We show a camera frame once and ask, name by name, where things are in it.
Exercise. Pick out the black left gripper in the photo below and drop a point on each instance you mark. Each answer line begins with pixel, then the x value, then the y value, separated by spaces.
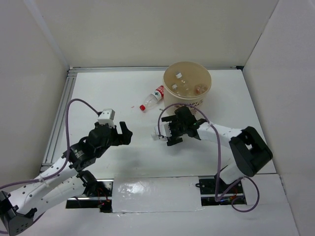
pixel 124 138

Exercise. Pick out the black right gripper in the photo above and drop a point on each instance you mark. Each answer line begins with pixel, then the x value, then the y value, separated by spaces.
pixel 174 138

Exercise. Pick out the clear bottle blue white label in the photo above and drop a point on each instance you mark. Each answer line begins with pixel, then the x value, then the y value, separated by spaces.
pixel 160 134

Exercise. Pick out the red cap bottle red label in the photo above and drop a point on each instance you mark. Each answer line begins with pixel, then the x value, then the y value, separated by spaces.
pixel 200 89

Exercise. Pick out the clear bottle white cap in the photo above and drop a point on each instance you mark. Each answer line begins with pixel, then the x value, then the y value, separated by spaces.
pixel 183 82

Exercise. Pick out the large clear crushed bottle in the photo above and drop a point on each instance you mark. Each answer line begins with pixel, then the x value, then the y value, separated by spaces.
pixel 182 92

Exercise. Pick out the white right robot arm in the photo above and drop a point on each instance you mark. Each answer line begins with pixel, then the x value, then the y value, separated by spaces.
pixel 249 150

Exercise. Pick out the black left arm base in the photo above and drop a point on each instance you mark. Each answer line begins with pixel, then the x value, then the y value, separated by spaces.
pixel 96 194

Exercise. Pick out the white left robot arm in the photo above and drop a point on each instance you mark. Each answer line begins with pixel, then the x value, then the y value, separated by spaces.
pixel 66 178

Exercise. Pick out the cream cartoon capybara bin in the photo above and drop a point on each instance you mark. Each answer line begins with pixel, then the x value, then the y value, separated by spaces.
pixel 197 75

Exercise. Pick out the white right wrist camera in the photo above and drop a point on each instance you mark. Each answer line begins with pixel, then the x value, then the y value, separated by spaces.
pixel 163 131

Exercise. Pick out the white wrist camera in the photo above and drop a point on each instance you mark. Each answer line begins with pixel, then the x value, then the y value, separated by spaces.
pixel 163 131
pixel 106 117

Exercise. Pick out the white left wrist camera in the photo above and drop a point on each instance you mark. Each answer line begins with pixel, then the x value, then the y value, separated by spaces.
pixel 106 117

